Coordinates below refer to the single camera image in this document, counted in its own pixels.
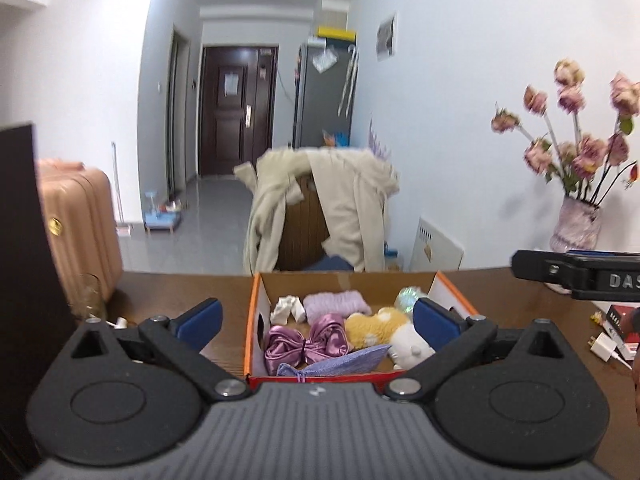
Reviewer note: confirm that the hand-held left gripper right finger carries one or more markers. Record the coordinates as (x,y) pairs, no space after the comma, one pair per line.
(435,322)

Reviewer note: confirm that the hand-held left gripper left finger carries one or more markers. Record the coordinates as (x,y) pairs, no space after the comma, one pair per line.
(200,322)

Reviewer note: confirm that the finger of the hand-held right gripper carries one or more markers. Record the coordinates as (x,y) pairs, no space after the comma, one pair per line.
(540,266)

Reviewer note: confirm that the white plush toy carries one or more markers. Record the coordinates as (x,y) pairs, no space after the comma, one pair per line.
(410,350)

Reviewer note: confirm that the orange cardboard shoe box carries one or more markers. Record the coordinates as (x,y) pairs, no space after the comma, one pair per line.
(255,330)

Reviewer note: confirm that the purple fluffy headband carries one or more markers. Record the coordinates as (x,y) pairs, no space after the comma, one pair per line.
(336,306)

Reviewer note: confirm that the purple satin bow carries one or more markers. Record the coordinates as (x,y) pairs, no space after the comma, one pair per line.
(300,345)

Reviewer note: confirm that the green white ball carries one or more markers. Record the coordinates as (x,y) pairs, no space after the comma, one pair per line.
(407,297)

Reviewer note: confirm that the red black box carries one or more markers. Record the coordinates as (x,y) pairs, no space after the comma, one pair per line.
(622,327)

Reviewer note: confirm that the pink white vase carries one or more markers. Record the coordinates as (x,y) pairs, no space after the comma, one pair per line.
(575,227)

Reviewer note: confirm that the yellow plush toy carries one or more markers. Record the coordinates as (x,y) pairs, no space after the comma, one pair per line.
(372,329)

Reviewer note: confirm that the white charger plug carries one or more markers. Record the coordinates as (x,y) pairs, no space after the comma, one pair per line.
(604,346)

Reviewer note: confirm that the small jar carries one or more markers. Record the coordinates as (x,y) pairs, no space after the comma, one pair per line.
(392,261)

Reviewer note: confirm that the small white object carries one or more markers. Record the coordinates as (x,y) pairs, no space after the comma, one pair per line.
(121,322)

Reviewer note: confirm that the white socks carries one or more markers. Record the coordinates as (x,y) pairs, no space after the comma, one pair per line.
(287,309)

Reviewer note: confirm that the small blue stool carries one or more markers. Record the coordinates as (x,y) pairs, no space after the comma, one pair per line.
(162,220)

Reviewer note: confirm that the drinking glass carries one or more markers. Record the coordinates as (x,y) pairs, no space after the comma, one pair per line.
(90,300)

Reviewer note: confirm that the pink artificial flowers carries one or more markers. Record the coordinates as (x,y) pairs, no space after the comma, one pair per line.
(575,155)

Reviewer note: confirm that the blue jeans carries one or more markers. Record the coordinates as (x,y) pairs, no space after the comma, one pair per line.
(332,262)

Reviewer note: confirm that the wooden chair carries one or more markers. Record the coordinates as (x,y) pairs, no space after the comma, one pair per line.
(302,230)

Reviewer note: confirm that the beige coat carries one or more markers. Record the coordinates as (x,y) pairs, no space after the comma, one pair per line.
(350,200)

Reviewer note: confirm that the pink suitcase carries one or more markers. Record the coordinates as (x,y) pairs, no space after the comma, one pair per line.
(80,220)

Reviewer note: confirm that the dark cabinet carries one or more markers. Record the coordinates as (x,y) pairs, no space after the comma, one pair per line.
(25,285)

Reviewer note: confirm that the grey interior door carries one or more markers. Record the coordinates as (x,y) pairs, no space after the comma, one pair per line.
(177,120)

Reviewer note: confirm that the dark brown entrance door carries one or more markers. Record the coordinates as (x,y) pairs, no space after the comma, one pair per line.
(235,120)

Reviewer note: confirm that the grey refrigerator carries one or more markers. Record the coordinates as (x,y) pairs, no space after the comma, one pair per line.
(320,105)

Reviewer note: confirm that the white umbrella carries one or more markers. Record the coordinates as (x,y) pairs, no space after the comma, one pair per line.
(347,85)

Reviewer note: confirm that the clear plastic bag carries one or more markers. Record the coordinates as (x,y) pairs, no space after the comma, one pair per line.
(322,60)

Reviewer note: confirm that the yellow box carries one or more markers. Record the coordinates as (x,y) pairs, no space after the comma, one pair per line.
(337,33)

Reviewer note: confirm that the purple flower wall sticker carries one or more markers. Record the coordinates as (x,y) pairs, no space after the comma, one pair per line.
(377,140)

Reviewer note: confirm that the wall picture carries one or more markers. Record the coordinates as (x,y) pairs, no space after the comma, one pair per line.
(386,37)

